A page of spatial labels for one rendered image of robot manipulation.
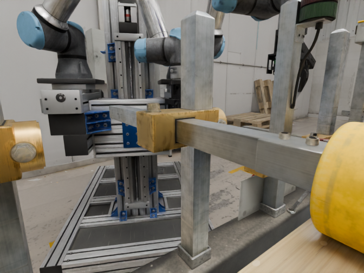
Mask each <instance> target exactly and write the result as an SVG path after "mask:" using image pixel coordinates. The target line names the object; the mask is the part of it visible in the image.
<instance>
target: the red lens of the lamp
mask: <svg viewBox="0 0 364 273"><path fill-rule="evenodd" d="M318 1H336V2H337V4H338V2H339V0H301V5H300V9H301V8H302V7H303V6H305V5H307V4H309V3H313V2H318Z"/></svg>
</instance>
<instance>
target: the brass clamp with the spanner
mask: <svg viewBox="0 0 364 273"><path fill-rule="evenodd" d="M244 171H245V172H248V173H251V174H254V175H256V176H259V177H261V178H265V177H268V176H267V175H264V174H261V173H258V172H256V171H255V170H253V169H251V168H248V167H245V166H244Z"/></svg>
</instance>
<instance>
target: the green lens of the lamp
mask: <svg viewBox="0 0 364 273"><path fill-rule="evenodd" d="M337 6H338V4H337V3H335V2H321V3H315V4H311V5H307V6H305V7H303V8H302V9H301V10H300V15H299V20H298V23H300V22H302V21H303V20H306V19H309V18H313V17H322V16H329V17H333V18H334V20H335V19H336V13H337Z"/></svg>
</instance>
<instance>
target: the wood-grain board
mask: <svg viewBox="0 0 364 273"><path fill-rule="evenodd" d="M237 273H364V253H361V252H359V251H357V250H355V249H353V248H351V247H349V246H347V245H345V244H343V243H341V242H339V241H337V240H335V239H333V238H331V237H329V236H327V235H325V234H322V233H321V232H319V231H318V230H317V229H316V228H315V227H314V225H313V223H312V220H311V218H310V219H308V220H307V221H306V222H304V223H303V224H302V225H300V226H299V227H298V228H296V229H295V230H294V231H293V232H291V233H290V234H288V235H287V236H286V237H284V238H283V239H282V240H280V241H279V242H278V243H276V244H275V245H274V246H272V247H271V248H270V249H268V250H267V251H266V252H264V253H263V254H261V255H260V256H259V257H257V258H256V259H255V260H254V261H252V262H251V263H250V264H248V265H247V266H246V267H244V268H243V269H242V270H240V271H239V272H237Z"/></svg>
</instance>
